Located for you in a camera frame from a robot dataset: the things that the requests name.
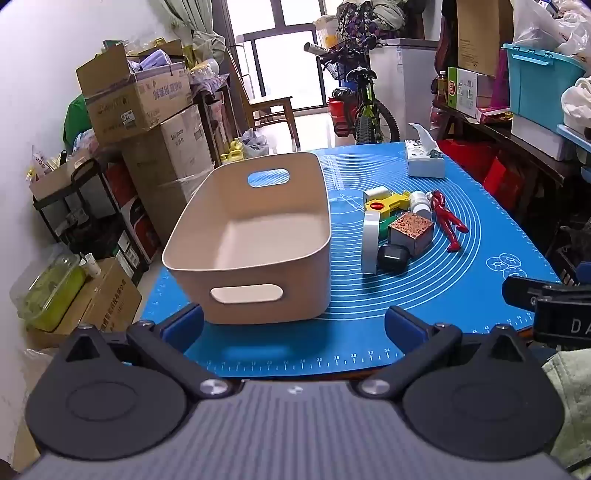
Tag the green lidded plastic container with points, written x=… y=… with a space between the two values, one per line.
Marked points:
x=51 y=295

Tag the white foam box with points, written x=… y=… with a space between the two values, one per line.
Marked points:
x=540 y=136

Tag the dark wooden side table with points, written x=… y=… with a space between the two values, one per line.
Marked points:
x=521 y=143

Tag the white plastic bottle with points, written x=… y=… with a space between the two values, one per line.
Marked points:
x=420 y=203

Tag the red and white appliance box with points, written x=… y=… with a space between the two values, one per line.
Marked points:
x=134 y=221

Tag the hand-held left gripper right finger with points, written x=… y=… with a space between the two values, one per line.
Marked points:
x=402 y=323

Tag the green cloth garment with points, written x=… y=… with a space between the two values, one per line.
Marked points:
x=572 y=392

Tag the grey plastic bag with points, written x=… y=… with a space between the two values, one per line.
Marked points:
x=255 y=143

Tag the large taped cardboard box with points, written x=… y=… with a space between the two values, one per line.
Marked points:
x=175 y=166

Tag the yellow toy block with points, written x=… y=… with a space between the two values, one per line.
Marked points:
x=392 y=201

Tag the paper cup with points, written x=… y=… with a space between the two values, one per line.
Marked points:
x=90 y=266

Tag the low printed cardboard box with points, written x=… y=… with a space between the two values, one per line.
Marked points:
x=106 y=300

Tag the red bucket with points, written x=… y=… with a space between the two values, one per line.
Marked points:
x=341 y=115

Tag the balcony glass door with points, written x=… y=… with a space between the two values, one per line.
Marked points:
x=281 y=60

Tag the black earbud case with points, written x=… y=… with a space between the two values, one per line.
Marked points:
x=394 y=258

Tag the shallow cardboard box with snacks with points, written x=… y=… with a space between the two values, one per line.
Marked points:
x=55 y=177

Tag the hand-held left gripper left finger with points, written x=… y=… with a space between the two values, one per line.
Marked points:
x=184 y=319

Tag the yellow detergent jug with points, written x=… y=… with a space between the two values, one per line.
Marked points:
x=232 y=152

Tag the wooden chair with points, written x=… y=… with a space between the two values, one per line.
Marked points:
x=272 y=110

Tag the red toy figure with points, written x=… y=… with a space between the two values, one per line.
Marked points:
x=447 y=217

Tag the black utility cart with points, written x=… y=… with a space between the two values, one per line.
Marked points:
x=87 y=221

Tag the green and white carton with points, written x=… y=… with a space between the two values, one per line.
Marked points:
x=464 y=90

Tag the white chest freezer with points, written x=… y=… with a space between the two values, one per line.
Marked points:
x=408 y=83

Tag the patterned brown gift box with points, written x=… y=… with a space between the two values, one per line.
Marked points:
x=411 y=230

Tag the blue silicone baking mat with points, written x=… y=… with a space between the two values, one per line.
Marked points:
x=438 y=295

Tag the beige plastic storage bin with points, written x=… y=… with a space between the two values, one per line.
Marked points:
x=258 y=249

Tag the red paper bags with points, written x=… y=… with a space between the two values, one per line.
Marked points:
x=489 y=170

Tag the wide tape roll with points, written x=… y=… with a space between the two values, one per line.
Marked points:
x=371 y=244

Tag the green and black bicycle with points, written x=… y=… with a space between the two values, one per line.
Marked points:
x=367 y=115

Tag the white plastic bags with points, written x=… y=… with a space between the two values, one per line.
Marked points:
x=549 y=23

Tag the white tissue box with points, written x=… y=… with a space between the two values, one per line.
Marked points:
x=424 y=159

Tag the light green curtain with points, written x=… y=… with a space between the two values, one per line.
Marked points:
x=178 y=21

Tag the open cardboard box with clothes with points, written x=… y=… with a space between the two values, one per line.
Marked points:
x=134 y=99

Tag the pile of clothes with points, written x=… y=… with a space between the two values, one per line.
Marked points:
x=369 y=18

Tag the blue plastic storage crate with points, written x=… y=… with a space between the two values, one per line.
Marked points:
x=538 y=87

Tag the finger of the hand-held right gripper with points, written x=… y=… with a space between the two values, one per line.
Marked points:
x=519 y=290

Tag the flat brown cardboard sheet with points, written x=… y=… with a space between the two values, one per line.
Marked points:
x=485 y=34

